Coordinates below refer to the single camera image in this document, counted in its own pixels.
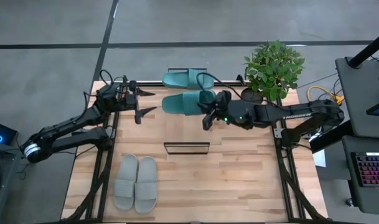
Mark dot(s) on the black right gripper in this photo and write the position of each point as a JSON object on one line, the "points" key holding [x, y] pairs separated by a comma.
{"points": [[221, 109]]}

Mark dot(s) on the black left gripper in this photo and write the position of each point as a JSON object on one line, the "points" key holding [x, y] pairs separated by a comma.
{"points": [[130, 101]]}

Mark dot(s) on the teal rubber slide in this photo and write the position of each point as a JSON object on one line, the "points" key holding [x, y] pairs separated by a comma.
{"points": [[183, 102], [183, 79]]}

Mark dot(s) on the grey rubber slide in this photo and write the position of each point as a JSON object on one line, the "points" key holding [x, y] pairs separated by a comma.
{"points": [[126, 183], [145, 186]]}

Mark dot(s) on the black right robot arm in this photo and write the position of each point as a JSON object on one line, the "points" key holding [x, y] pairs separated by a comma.
{"points": [[288, 115]]}

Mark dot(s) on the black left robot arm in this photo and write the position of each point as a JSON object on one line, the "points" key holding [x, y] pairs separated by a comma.
{"points": [[83, 119]]}

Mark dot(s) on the black plant pot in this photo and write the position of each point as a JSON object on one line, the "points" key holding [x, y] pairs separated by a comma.
{"points": [[250, 96]]}

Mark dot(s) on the green leafy plant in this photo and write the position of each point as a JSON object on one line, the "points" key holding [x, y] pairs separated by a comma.
{"points": [[273, 70]]}

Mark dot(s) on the white paper sheet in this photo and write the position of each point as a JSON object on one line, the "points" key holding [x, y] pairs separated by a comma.
{"points": [[320, 159]]}

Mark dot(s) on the grey desk with tablet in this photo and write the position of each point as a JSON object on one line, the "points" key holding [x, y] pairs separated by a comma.
{"points": [[360, 93]]}

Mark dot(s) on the black pole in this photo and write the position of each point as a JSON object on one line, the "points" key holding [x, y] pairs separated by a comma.
{"points": [[368, 49]]}

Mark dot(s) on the backlit keyboard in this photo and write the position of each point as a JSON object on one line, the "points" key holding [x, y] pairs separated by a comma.
{"points": [[372, 171]]}

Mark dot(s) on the grey desk with keyboard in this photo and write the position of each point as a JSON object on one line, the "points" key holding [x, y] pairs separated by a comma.
{"points": [[363, 199]]}

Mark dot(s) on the black aluminium table frame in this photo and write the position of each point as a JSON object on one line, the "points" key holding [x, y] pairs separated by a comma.
{"points": [[145, 83]]}

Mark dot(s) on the wooden shelf with black frame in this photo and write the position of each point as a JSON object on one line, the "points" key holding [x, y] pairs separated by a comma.
{"points": [[186, 130]]}

